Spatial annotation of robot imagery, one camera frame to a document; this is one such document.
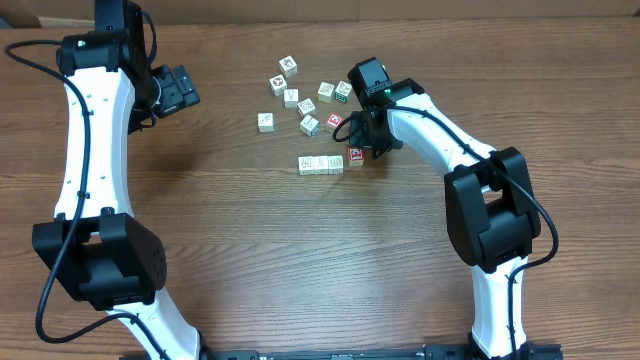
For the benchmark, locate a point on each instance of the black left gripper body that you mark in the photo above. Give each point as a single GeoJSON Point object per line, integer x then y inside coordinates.
{"type": "Point", "coordinates": [175, 93]}

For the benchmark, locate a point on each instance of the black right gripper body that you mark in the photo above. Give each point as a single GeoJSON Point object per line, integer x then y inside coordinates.
{"type": "Point", "coordinates": [372, 138]}

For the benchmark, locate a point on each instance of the red letter block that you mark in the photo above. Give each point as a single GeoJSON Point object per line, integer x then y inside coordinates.
{"type": "Point", "coordinates": [333, 121]}
{"type": "Point", "coordinates": [355, 156]}

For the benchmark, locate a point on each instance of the pretzel picture block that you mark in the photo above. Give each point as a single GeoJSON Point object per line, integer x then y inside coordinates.
{"type": "Point", "coordinates": [335, 164]}

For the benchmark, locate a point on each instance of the giraffe picture block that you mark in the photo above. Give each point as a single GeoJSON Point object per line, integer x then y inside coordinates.
{"type": "Point", "coordinates": [321, 165]}

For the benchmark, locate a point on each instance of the line drawing wooden block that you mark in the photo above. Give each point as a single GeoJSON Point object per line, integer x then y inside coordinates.
{"type": "Point", "coordinates": [306, 165]}

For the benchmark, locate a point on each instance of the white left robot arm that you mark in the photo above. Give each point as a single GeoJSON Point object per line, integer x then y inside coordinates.
{"type": "Point", "coordinates": [94, 247]}

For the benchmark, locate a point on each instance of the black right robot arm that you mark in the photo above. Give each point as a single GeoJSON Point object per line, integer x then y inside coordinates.
{"type": "Point", "coordinates": [490, 210]}

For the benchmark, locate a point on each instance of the dog picture green block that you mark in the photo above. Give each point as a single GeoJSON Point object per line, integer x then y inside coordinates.
{"type": "Point", "coordinates": [343, 91]}

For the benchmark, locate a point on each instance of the turtle picture block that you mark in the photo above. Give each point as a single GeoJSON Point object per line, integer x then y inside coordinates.
{"type": "Point", "coordinates": [325, 92]}

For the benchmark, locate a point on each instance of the blue sided picture block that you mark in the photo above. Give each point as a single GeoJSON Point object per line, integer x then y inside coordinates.
{"type": "Point", "coordinates": [309, 125]}

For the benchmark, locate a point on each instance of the snail picture block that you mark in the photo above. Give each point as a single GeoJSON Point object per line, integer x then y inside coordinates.
{"type": "Point", "coordinates": [306, 107]}

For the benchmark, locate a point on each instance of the ice cream picture block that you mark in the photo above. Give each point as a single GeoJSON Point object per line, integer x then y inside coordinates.
{"type": "Point", "coordinates": [291, 98]}

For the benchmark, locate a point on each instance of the green sided picture block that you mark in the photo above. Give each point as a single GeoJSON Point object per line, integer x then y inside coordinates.
{"type": "Point", "coordinates": [265, 122]}

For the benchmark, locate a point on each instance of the soccer ball picture block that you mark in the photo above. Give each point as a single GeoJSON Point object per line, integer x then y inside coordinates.
{"type": "Point", "coordinates": [278, 85]}

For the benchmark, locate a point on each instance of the face picture block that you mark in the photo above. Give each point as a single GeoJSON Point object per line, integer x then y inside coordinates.
{"type": "Point", "coordinates": [288, 66]}

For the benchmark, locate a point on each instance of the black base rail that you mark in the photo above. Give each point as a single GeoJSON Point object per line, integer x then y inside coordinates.
{"type": "Point", "coordinates": [529, 351]}

